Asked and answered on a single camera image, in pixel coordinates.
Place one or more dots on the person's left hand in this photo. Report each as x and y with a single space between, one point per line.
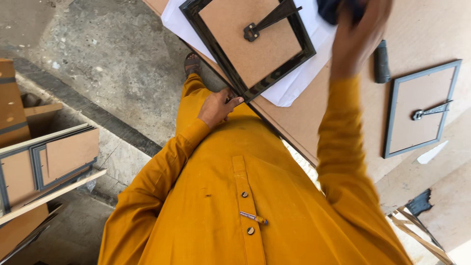
215 109

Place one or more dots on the person's right hand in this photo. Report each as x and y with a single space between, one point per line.
352 48

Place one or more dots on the person's right fingers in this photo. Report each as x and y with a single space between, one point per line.
362 16

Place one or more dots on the person's left fingers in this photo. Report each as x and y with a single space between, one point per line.
234 100

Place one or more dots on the dark blue cloth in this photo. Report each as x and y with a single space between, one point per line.
329 10

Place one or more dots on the black picture frame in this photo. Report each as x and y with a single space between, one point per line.
257 62

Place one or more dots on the black cylindrical tool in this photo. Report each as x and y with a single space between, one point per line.
382 62

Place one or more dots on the person's brown sandal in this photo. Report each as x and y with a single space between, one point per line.
191 63

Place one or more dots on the white paper sheet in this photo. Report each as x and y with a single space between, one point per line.
294 90

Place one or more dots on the person's mustard yellow tunic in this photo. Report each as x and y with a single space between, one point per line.
220 176

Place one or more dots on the pen clipped on tunic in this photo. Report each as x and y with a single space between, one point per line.
253 217

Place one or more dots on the white paper scrap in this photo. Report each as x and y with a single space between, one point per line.
429 153

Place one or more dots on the stack of grey picture frames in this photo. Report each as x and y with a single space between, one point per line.
55 162

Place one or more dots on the torn black scrap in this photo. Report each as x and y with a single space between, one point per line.
419 203

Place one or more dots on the long pale wooden strip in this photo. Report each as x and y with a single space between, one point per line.
51 196

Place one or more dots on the brown cardboard box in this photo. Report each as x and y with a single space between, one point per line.
13 106

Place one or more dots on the grey picture frame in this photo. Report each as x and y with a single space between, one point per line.
415 92

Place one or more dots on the pale wooden slat frame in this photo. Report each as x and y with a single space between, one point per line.
419 235

